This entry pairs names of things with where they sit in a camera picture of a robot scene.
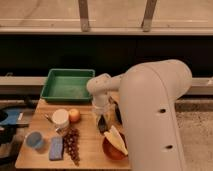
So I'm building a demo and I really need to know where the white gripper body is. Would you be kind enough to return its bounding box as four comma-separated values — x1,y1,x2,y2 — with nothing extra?
92,104,115,131

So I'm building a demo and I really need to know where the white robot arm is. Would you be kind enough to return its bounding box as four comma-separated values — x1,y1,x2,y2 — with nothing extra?
87,60,192,171

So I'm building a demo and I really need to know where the red apple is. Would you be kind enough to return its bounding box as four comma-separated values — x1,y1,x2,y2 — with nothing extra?
69,108,81,123

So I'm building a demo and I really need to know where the red orange bowl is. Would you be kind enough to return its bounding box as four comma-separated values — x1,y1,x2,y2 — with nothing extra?
102,137,128,160

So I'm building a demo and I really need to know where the bunch of dark grapes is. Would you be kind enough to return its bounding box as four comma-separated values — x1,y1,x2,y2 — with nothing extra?
63,128,80,166

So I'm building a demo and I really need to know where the white lidded jar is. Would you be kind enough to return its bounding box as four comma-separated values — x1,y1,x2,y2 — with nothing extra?
52,109,69,129

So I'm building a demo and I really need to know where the green plastic tray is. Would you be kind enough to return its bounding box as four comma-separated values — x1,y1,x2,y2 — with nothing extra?
40,69,95,102

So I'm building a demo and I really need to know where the blue sponge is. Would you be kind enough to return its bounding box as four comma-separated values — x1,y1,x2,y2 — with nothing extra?
49,136,63,161

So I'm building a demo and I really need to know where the blue plastic cup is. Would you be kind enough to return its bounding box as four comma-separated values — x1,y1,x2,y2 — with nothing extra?
25,131,44,150

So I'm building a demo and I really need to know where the blue black device at left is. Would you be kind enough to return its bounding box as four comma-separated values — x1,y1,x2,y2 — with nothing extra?
0,106,34,146

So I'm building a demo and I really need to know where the black handled knife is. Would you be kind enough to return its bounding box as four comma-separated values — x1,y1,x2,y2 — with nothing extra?
115,106,122,124

